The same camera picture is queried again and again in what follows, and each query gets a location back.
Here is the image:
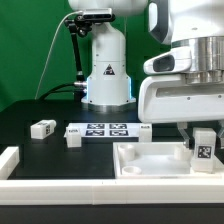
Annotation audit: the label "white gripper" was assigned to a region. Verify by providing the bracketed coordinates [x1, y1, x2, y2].
[138, 46, 224, 149]

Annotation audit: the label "white square tabletop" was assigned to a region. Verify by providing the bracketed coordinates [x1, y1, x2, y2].
[113, 142, 224, 179]

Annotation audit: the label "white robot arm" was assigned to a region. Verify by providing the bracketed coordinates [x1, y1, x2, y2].
[68, 0, 224, 124]

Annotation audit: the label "paper sheet with fiducial tags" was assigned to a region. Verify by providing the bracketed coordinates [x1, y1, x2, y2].
[68, 123, 140, 137]

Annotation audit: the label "white U-shaped fence wall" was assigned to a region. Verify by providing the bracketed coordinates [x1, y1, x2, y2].
[0, 146, 224, 205]

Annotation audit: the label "black base cables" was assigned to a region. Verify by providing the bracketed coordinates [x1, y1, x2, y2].
[39, 81, 88, 101]

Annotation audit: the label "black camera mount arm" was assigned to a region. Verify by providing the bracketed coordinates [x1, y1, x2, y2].
[64, 16, 91, 88]

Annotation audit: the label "grey camera on mount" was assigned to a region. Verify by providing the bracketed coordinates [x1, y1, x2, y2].
[82, 8, 112, 20]

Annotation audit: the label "white camera cable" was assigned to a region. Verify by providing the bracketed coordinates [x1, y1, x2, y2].
[34, 10, 84, 100]

